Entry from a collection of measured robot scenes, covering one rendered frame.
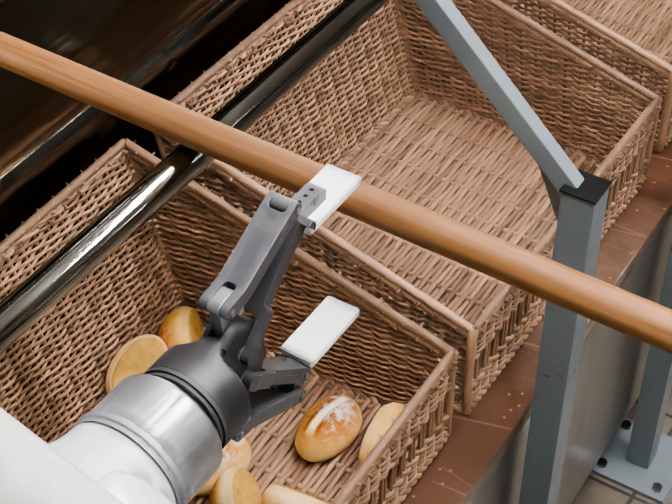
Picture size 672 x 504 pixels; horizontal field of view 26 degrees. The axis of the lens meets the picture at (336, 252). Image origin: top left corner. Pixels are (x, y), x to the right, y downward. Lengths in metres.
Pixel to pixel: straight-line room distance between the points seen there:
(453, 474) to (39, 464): 1.14
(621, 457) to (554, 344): 0.86
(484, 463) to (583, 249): 0.32
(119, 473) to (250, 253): 0.18
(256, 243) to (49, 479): 0.37
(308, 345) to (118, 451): 0.25
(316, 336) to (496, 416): 0.71
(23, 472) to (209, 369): 0.34
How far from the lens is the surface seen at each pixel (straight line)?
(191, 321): 1.84
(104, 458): 0.92
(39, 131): 1.67
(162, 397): 0.96
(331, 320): 1.15
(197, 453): 0.96
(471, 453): 1.79
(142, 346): 1.81
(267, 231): 1.00
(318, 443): 1.73
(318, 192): 1.04
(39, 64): 1.32
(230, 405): 0.99
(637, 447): 2.53
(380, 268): 1.73
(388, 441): 1.60
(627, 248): 2.07
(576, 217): 1.58
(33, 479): 0.66
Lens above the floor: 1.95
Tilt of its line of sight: 42 degrees down
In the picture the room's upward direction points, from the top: straight up
